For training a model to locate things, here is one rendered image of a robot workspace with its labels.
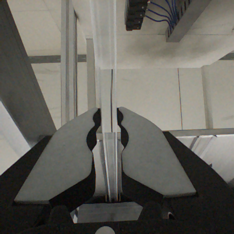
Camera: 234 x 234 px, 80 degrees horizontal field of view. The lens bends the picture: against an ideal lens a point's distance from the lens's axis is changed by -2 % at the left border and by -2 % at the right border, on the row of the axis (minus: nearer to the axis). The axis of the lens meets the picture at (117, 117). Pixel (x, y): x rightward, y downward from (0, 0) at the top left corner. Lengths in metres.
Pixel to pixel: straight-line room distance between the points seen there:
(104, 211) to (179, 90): 1.94
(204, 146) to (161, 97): 1.81
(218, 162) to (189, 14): 0.40
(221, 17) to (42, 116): 0.62
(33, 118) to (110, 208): 0.20
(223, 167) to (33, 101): 0.27
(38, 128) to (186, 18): 0.48
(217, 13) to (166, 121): 1.52
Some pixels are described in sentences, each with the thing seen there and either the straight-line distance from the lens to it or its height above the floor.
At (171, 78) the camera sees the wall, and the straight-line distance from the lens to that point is 2.11.
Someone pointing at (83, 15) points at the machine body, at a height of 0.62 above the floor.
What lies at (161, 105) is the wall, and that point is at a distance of 1.98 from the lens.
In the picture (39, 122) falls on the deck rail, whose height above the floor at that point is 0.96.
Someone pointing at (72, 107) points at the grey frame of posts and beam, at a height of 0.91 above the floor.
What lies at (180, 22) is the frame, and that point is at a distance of 0.54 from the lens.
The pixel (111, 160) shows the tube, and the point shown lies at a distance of 0.17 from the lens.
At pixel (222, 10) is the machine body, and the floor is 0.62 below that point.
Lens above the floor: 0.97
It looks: 4 degrees down
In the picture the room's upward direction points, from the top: 178 degrees clockwise
